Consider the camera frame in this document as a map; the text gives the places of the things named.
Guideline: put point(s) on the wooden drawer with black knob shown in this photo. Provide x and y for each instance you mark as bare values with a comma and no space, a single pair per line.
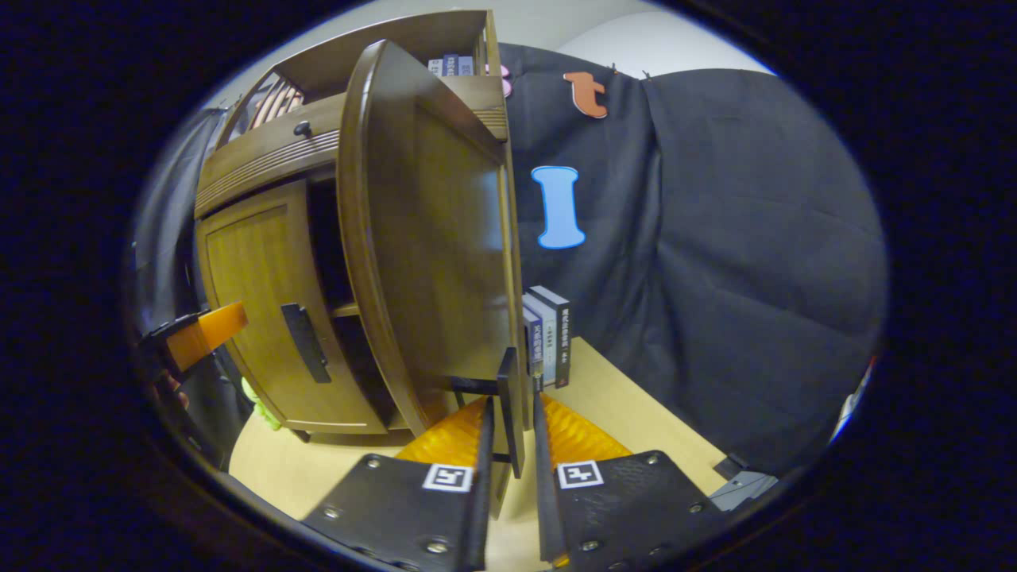
238,149

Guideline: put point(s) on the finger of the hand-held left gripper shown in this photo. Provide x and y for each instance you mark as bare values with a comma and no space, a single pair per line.
206,332

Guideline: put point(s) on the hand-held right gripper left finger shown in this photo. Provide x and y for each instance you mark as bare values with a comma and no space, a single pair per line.
482,516

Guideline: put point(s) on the wooden shoe cabinet door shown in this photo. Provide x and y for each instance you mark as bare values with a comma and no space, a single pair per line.
254,270
445,262

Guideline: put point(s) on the grey metal bracket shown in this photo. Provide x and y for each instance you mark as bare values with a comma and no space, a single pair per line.
743,486

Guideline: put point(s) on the wooden double-door shoe cabinet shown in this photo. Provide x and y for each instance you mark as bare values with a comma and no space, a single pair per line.
349,59

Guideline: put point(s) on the black book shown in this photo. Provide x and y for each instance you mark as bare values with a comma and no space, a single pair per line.
562,342

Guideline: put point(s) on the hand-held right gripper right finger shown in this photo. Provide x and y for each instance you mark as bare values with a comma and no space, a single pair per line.
548,516

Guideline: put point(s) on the wooden slatted rack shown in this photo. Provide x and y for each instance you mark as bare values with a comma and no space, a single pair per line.
276,102

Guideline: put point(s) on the grey blue book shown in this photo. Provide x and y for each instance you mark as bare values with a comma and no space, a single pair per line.
466,65

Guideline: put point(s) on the black backdrop cloth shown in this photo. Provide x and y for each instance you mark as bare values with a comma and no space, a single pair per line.
715,262

